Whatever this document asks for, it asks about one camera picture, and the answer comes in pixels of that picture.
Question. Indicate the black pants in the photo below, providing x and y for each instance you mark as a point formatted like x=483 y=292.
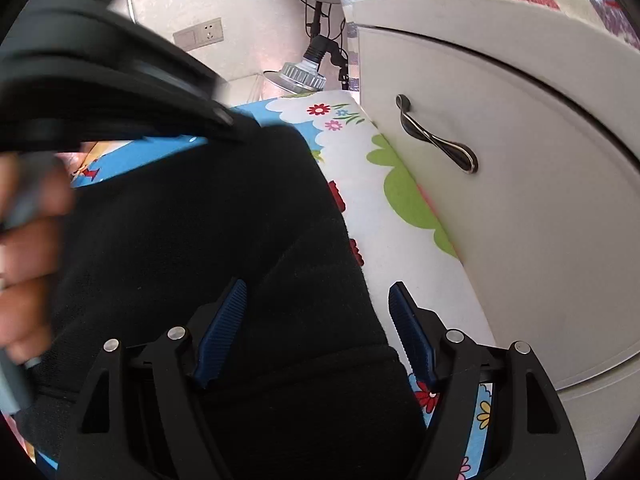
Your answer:
x=200 y=235

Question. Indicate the colourful printed play mat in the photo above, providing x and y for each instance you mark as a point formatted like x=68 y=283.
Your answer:
x=400 y=200

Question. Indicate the thin white wall pipe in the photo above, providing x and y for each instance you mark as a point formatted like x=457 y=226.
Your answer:
x=131 y=10

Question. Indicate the person's left hand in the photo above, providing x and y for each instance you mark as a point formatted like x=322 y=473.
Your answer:
x=30 y=270

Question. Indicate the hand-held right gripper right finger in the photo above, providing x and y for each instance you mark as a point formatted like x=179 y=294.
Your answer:
x=410 y=330

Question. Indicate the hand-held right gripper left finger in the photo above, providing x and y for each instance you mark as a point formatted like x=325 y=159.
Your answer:
x=225 y=330

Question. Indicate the clear plastic container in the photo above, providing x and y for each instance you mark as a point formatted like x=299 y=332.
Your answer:
x=255 y=87

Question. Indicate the white wall socket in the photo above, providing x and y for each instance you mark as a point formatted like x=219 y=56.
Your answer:
x=209 y=31

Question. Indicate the white cabinet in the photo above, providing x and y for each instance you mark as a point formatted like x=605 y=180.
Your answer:
x=525 y=235

